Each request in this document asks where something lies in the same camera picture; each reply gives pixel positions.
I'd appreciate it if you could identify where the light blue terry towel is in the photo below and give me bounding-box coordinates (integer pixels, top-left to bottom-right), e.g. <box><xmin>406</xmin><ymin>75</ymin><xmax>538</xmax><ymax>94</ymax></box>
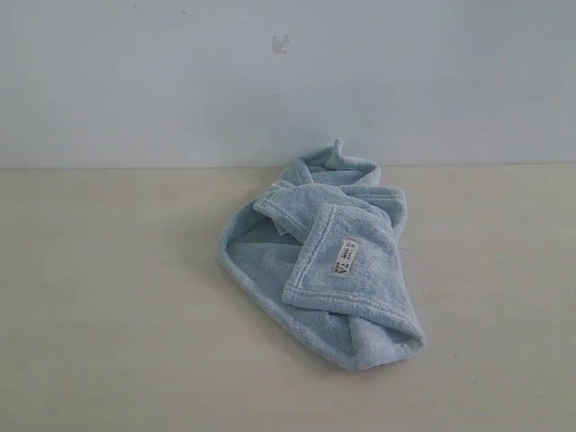
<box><xmin>220</xmin><ymin>140</ymin><xmax>425</xmax><ymax>371</ymax></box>

